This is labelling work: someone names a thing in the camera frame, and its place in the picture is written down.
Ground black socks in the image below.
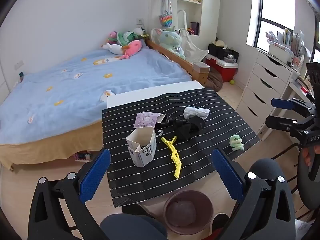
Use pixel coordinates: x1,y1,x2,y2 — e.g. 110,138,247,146
160,115,206,142

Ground white wall shelf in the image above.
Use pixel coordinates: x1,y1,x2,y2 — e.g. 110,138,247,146
176,0,204,37

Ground person's right hand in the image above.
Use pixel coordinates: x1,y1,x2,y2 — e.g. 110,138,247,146
302,147,312,168

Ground bed with blue blanket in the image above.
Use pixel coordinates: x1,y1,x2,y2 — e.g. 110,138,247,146
0,45,199,145

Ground white drawer cabinet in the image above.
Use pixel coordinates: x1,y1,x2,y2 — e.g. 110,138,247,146
236,51,300,140

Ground yellow hair clip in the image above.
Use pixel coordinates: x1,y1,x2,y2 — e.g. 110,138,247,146
161,136,183,179

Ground white cloth bundle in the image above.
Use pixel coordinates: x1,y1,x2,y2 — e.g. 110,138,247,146
183,106,210,121

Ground pink storage box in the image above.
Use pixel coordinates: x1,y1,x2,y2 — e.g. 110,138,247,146
74,151,92,162

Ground white purple cardboard box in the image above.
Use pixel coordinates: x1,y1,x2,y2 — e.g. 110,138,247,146
125,126,157,167

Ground wooden bed frame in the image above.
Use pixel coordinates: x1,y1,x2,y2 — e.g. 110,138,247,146
145,39,210,85

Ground large teal unicorn plush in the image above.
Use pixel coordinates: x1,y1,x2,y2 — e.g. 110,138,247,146
157,28,187,60

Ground stack of books and papers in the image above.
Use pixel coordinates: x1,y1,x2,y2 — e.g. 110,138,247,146
265,27,314,67

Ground clear plastic corner guard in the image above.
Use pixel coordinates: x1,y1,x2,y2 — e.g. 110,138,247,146
192,62,210,74

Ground pink whale plush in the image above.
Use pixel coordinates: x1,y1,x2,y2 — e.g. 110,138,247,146
119,40,142,60

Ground white frame cloth hamper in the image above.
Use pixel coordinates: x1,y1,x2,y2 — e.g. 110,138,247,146
175,9,209,63

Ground black metal frame chair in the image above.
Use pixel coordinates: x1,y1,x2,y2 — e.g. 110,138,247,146
271,142,320,220

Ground tan bed skirt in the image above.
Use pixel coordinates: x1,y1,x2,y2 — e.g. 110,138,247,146
0,120,104,170

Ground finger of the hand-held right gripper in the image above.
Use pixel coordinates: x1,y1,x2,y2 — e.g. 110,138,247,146
265,114,313,133
271,97,317,117

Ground red cooler box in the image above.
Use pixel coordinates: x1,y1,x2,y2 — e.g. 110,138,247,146
205,54,238,82

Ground green striped plush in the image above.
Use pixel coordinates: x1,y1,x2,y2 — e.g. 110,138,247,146
117,31,137,47

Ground black storage bags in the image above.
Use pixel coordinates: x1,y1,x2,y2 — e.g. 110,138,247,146
208,44,240,62

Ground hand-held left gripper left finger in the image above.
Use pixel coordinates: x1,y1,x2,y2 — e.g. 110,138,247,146
28,148,112,240

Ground panda plush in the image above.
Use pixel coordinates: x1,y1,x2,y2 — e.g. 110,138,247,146
132,27,147,40

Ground maroon plastic bin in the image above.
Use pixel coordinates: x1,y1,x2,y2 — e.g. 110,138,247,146
162,190,214,235

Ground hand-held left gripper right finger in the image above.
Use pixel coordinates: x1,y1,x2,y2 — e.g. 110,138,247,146
212,148,297,240

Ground brown bean bag cushion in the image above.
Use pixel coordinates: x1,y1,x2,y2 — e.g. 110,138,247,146
207,70,223,92

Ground black striped mat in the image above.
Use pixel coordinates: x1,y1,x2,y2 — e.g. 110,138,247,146
101,88,261,208

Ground rainbow bubble bag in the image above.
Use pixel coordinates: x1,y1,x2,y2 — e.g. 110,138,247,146
159,10,174,29

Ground window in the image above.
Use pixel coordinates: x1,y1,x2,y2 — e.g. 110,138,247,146
246,0,320,64

